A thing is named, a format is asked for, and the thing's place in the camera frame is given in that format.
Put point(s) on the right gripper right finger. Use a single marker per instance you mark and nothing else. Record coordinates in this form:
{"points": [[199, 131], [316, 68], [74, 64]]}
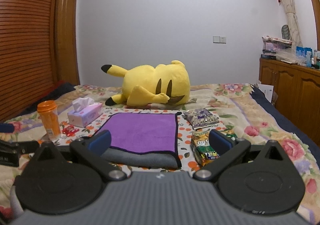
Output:
{"points": [[231, 152]]}

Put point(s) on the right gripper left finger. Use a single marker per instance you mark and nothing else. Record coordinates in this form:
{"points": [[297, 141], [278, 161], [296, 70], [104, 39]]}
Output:
{"points": [[89, 153]]}

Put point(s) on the purple and grey towel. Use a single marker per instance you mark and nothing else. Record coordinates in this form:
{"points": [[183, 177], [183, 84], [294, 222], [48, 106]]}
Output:
{"points": [[146, 140]]}

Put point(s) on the orange print white cloth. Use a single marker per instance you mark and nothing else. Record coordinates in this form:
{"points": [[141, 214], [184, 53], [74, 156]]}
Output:
{"points": [[185, 132]]}

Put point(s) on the green yellow snack bag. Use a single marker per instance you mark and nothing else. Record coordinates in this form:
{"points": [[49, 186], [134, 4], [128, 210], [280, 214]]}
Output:
{"points": [[209, 145]]}

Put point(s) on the red candy wrapper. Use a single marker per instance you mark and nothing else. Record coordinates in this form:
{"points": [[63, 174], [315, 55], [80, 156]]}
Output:
{"points": [[70, 130]]}

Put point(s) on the pink tissue box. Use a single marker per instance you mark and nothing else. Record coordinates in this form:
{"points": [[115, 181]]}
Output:
{"points": [[84, 112]]}

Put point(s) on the purple snack packet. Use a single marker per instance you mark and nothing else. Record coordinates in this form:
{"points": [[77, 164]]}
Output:
{"points": [[201, 118]]}

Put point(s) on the orange plastic cup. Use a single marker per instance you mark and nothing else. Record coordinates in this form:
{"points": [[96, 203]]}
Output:
{"points": [[48, 113]]}

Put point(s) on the white paper by bed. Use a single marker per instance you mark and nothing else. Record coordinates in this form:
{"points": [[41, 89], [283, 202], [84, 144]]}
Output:
{"points": [[267, 91]]}

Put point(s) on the yellow Pikachu plush toy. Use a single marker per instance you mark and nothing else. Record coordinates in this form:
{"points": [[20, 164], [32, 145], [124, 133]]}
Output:
{"points": [[167, 84]]}

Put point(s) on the wooden sideboard cabinet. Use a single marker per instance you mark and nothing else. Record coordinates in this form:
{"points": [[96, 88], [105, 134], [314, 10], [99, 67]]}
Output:
{"points": [[298, 93]]}

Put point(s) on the stack of boxes on cabinet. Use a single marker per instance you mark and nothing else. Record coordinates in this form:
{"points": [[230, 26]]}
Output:
{"points": [[272, 45]]}

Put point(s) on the blue tissue pack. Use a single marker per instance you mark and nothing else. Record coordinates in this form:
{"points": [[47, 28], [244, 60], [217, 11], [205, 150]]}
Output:
{"points": [[301, 52]]}

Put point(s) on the wooden slatted wardrobe door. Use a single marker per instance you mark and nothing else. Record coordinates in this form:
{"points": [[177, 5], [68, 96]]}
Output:
{"points": [[28, 67]]}

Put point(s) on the white wall switch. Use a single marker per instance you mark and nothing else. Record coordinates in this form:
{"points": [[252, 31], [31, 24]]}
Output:
{"points": [[219, 39]]}

